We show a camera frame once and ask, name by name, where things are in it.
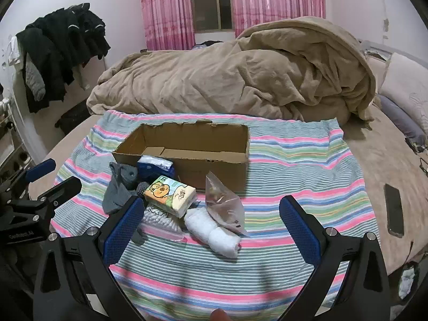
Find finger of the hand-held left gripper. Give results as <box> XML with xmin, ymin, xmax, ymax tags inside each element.
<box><xmin>13</xmin><ymin>159</ymin><xmax>57</xmax><ymax>191</ymax></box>
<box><xmin>35</xmin><ymin>176</ymin><xmax>82</xmax><ymax>212</ymax></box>

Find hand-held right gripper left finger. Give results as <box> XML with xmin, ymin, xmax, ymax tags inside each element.
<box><xmin>33</xmin><ymin>196</ymin><xmax>146</xmax><ymax>321</ymax></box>

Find beige bed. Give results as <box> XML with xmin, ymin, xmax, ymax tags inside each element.
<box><xmin>28</xmin><ymin>50</ymin><xmax>428</xmax><ymax>275</ymax></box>

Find grey blue pillow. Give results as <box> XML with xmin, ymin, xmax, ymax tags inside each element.
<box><xmin>376</xmin><ymin>94</ymin><xmax>428</xmax><ymax>148</ymax></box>

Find dark clothing by window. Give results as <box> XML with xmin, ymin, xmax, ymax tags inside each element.
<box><xmin>192</xmin><ymin>40</ymin><xmax>225</xmax><ymax>53</ymax></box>

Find grey dotted knit glove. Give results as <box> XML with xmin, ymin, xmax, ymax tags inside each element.
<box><xmin>102</xmin><ymin>177</ymin><xmax>136</xmax><ymax>215</ymax></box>

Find white towel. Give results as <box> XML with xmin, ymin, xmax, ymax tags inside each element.
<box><xmin>184</xmin><ymin>207</ymin><xmax>242</xmax><ymax>259</ymax></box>

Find grey socks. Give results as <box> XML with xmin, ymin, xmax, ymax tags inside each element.
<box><xmin>110</xmin><ymin>162</ymin><xmax>149</xmax><ymax>197</ymax></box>

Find clear plastic bag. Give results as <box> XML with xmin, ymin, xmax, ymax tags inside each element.
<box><xmin>205</xmin><ymin>171</ymin><xmax>250</xmax><ymax>238</ymax></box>

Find cartoon dog tissue pack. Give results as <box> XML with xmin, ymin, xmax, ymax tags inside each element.
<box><xmin>144</xmin><ymin>178</ymin><xmax>197</xmax><ymax>219</ymax></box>

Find beige blanket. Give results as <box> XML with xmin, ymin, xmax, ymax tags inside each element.
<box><xmin>86</xmin><ymin>16</ymin><xmax>377</xmax><ymax>123</ymax></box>

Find black bag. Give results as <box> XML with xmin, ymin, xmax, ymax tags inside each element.
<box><xmin>55</xmin><ymin>102</ymin><xmax>91</xmax><ymax>129</ymax></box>

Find white garment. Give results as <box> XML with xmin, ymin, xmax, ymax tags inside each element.
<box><xmin>7</xmin><ymin>35</ymin><xmax>22</xmax><ymax>66</ymax></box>

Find brown cardboard box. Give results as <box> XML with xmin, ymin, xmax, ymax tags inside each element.
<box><xmin>112</xmin><ymin>119</ymin><xmax>251</xmax><ymax>191</ymax></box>

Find white crumpled paper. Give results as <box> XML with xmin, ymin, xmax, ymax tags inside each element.
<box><xmin>398</xmin><ymin>263</ymin><xmax>421</xmax><ymax>301</ymax></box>

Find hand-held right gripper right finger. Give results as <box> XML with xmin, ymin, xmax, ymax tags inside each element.
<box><xmin>279</xmin><ymin>195</ymin><xmax>392</xmax><ymax>321</ymax></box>

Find shoe cabinet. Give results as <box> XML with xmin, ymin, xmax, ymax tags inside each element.
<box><xmin>0</xmin><ymin>107</ymin><xmax>34</xmax><ymax>188</ymax></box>

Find striped cloth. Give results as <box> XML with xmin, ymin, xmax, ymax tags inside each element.
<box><xmin>50</xmin><ymin>110</ymin><xmax>366</xmax><ymax>321</ymax></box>

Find pink curtain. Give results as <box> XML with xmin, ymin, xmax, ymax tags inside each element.
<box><xmin>139</xmin><ymin>0</ymin><xmax>195</xmax><ymax>51</ymax></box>
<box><xmin>229</xmin><ymin>0</ymin><xmax>326</xmax><ymax>38</ymax></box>

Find blue wipes packet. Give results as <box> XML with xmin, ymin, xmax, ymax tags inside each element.
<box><xmin>136</xmin><ymin>155</ymin><xmax>176</xmax><ymax>180</ymax></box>

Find grey padded garment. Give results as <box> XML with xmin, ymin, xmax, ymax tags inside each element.
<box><xmin>25</xmin><ymin>57</ymin><xmax>46</xmax><ymax>101</ymax></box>

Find window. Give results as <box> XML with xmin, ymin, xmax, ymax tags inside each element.
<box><xmin>189</xmin><ymin>0</ymin><xmax>235</xmax><ymax>34</ymax></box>

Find pale patterned pillow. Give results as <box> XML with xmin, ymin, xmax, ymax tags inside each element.
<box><xmin>379</xmin><ymin>53</ymin><xmax>428</xmax><ymax>141</ymax></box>

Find bag of cotton swabs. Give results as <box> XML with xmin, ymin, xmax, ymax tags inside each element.
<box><xmin>138</xmin><ymin>205</ymin><xmax>188</xmax><ymax>242</ymax></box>

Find black smartphone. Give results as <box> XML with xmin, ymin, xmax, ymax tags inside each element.
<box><xmin>384</xmin><ymin>183</ymin><xmax>405</xmax><ymax>238</ymax></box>

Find pile of black clothes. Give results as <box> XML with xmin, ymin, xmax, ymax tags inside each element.
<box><xmin>16</xmin><ymin>3</ymin><xmax>111</xmax><ymax>113</ymax></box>

